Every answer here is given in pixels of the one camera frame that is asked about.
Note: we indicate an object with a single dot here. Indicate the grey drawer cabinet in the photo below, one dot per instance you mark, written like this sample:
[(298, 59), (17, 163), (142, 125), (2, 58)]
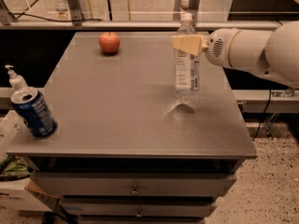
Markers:
[(121, 114)]

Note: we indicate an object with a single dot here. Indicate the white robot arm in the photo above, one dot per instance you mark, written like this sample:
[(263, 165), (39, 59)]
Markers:
[(270, 55)]

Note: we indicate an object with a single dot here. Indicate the white cardboard box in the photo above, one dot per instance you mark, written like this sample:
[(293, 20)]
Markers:
[(14, 194)]

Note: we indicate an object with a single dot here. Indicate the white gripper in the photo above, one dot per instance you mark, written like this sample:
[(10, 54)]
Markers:
[(217, 48)]

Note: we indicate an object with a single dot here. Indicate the blue soda can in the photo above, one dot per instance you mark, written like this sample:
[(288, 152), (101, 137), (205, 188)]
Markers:
[(30, 104)]

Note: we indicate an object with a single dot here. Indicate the middle grey drawer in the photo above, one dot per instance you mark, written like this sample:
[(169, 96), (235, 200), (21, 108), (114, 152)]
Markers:
[(138, 207)]

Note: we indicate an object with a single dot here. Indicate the grey drawer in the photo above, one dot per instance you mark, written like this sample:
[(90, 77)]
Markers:
[(134, 184), (138, 207)]

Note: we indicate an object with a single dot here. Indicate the white pump dispenser bottle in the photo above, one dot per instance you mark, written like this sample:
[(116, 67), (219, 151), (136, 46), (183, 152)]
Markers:
[(16, 81)]

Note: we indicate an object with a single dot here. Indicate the metal railing frame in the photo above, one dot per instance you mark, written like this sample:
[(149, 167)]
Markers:
[(163, 15)]

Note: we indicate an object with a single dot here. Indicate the red apple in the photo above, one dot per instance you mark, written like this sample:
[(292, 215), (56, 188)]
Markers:
[(109, 42)]

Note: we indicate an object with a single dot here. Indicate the green bag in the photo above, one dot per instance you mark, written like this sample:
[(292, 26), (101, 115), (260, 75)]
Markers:
[(14, 168)]

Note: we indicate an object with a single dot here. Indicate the top grey drawer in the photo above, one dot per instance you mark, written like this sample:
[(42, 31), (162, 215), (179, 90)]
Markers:
[(134, 184)]

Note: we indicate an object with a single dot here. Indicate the blue label plastic bottle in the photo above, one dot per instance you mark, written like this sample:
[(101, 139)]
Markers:
[(186, 65)]

